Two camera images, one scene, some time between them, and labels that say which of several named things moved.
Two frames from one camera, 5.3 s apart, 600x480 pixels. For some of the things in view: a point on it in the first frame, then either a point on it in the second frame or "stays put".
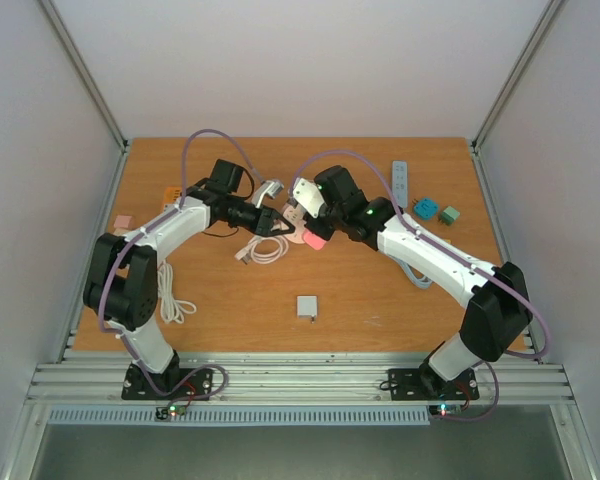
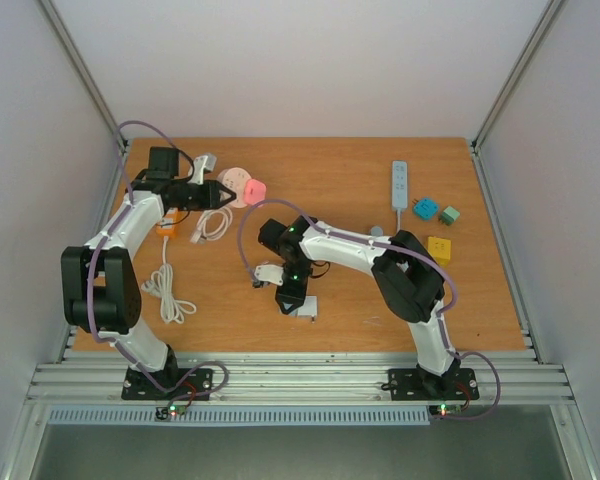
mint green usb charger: (448, 215) stays put
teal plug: (426, 208) stays put
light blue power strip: (400, 182) stays put
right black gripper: (330, 224) -> (291, 299)
